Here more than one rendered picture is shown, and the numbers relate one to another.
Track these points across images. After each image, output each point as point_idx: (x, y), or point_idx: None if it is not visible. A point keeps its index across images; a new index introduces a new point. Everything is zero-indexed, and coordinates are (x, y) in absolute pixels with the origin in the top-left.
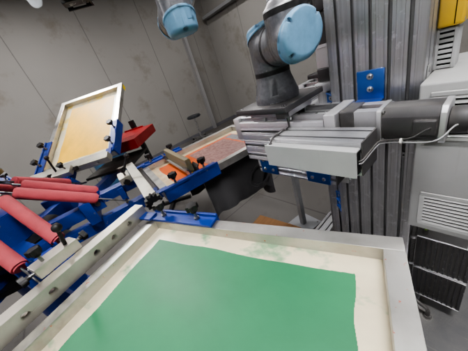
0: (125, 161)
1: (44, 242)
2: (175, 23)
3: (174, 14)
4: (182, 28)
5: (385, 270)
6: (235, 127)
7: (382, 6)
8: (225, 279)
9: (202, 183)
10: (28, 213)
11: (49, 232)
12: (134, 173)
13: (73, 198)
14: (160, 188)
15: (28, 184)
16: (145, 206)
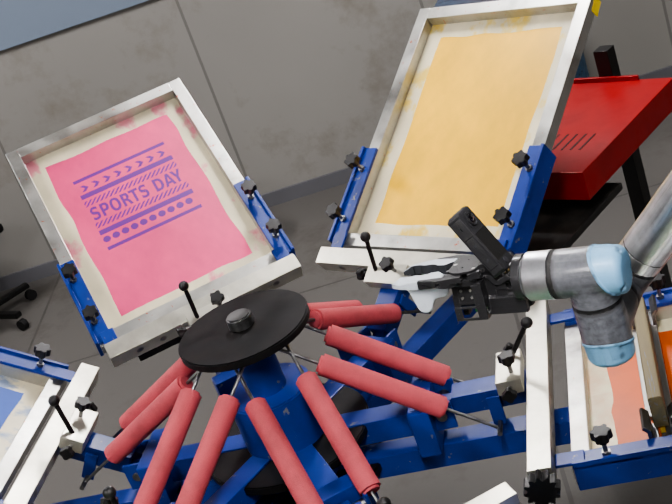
0: (520, 333)
1: (350, 485)
2: (594, 360)
3: (594, 353)
4: (603, 366)
5: None
6: None
7: None
8: None
9: (669, 473)
10: (338, 423)
11: (362, 475)
12: (534, 361)
13: (403, 400)
14: (573, 443)
15: (336, 339)
16: (523, 493)
